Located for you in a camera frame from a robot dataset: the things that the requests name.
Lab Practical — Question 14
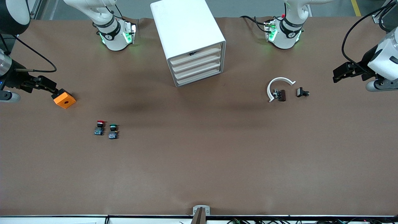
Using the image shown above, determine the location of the red push button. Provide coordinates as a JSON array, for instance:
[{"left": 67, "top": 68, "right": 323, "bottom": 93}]
[{"left": 94, "top": 120, "right": 106, "bottom": 136}]

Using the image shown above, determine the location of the beige cabinet drawer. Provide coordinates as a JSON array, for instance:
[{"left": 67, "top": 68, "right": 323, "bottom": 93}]
[
  {"left": 170, "top": 46, "right": 222, "bottom": 66},
  {"left": 176, "top": 66, "right": 223, "bottom": 86},
  {"left": 172, "top": 53, "right": 222, "bottom": 72},
  {"left": 174, "top": 60, "right": 222, "bottom": 79}
]

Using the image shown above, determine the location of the white drawer cabinet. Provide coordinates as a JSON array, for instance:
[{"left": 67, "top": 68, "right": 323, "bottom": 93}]
[{"left": 150, "top": 0, "right": 226, "bottom": 87}]

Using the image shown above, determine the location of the orange block with hole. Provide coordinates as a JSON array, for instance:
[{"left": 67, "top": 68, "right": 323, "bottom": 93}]
[{"left": 51, "top": 89, "right": 76, "bottom": 109}]

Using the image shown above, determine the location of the white curved plastic arc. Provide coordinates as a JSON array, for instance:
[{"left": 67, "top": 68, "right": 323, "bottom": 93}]
[{"left": 267, "top": 77, "right": 296, "bottom": 103}]

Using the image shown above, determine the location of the dark brown clip part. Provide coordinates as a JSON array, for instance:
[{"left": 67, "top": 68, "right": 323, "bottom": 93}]
[{"left": 272, "top": 89, "right": 286, "bottom": 102}]

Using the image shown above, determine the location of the silver base connector panel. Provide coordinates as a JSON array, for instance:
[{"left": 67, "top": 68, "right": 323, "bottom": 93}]
[
  {"left": 124, "top": 21, "right": 137, "bottom": 44},
  {"left": 264, "top": 19, "right": 278, "bottom": 42}
]

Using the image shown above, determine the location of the brown table cover sheet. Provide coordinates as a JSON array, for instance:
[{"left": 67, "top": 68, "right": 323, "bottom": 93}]
[{"left": 0, "top": 16, "right": 398, "bottom": 217}]

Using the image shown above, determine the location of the dark upright pole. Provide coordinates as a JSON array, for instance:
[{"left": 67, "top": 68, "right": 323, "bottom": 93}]
[{"left": 190, "top": 208, "right": 206, "bottom": 224}]

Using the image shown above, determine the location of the aluminium frame post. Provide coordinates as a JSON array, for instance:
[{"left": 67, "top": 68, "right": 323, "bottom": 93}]
[
  {"left": 372, "top": 0, "right": 398, "bottom": 24},
  {"left": 30, "top": 0, "right": 47, "bottom": 20}
]

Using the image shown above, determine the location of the black base cable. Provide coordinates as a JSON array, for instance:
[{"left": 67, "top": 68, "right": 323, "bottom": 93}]
[
  {"left": 113, "top": 3, "right": 126, "bottom": 21},
  {"left": 240, "top": 15, "right": 271, "bottom": 33}
]

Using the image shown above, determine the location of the white table edge rail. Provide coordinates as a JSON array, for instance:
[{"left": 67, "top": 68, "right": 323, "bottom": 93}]
[{"left": 0, "top": 215, "right": 398, "bottom": 224}]

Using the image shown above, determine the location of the black cable bundle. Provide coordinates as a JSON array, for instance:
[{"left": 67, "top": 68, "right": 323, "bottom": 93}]
[{"left": 227, "top": 218, "right": 398, "bottom": 224}]

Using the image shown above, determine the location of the grey metal bracket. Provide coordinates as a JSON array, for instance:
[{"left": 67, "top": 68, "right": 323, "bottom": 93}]
[{"left": 193, "top": 205, "right": 211, "bottom": 216}]

